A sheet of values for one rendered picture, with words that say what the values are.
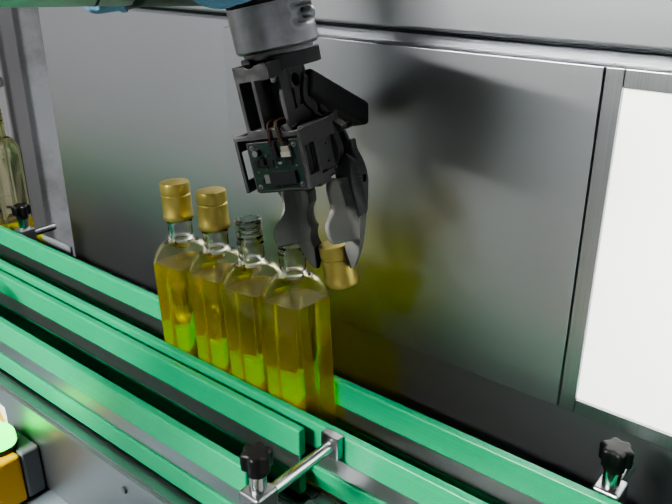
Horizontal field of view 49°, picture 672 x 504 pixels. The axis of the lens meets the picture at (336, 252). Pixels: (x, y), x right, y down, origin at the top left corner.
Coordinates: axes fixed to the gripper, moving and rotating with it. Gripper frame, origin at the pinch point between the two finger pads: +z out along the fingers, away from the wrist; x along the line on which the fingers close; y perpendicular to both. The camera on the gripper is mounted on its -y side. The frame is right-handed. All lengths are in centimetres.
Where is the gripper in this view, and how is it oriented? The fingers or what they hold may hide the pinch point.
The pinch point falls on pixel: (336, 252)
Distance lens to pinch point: 73.8
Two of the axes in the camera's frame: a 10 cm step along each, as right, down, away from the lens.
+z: 2.0, 9.3, 3.1
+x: 8.6, -0.2, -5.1
